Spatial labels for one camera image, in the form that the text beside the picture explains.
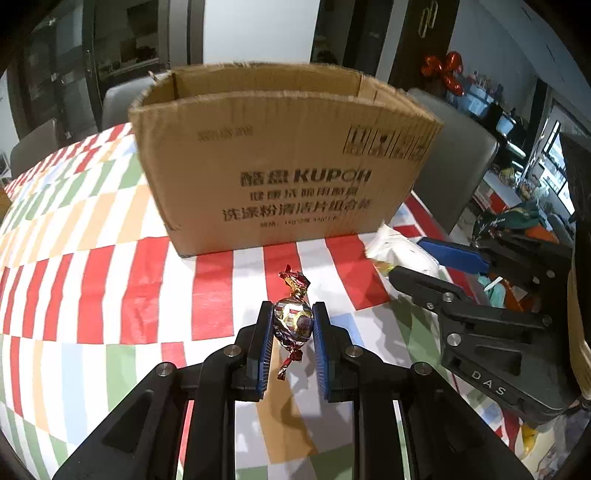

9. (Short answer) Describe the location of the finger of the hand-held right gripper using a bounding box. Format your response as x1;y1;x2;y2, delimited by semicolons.
389;267;552;331
418;235;573;301

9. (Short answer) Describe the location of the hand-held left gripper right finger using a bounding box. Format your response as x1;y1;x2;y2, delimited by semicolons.
311;301;536;480

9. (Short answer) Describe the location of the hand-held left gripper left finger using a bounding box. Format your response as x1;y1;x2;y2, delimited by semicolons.
52;301;274;480

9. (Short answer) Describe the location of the foil round candy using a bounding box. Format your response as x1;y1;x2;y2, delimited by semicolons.
272;264;315;381

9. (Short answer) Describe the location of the white pastry packet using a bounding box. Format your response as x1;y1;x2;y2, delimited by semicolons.
365;223;444;278

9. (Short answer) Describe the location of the brown cardboard box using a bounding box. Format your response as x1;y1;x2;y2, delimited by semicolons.
128;62;444;259

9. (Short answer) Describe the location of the light blue cloth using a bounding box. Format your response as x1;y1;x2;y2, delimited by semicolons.
478;274;509;308

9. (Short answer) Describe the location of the dark green cloth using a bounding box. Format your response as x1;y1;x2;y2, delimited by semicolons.
473;200;555;236

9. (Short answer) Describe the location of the wooden chair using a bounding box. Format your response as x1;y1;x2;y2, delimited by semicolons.
566;268;591;384

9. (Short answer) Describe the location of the yellow wrapper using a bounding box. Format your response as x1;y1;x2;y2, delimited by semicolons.
519;422;555;462

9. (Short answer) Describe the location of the grey upholstered chair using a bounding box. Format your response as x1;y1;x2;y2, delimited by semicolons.
102;76;160;132
10;121;61;178
406;88;499;236

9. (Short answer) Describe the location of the red foil balloon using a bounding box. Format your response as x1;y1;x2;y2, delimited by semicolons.
420;51;465;97

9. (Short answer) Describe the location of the checked colourful tablecloth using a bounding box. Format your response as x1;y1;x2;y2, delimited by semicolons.
0;122;546;480

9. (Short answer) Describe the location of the sliding glass door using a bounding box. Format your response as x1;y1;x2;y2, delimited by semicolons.
14;0;204;134

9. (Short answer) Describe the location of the dark door with loop handle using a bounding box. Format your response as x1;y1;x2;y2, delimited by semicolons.
388;0;460;88

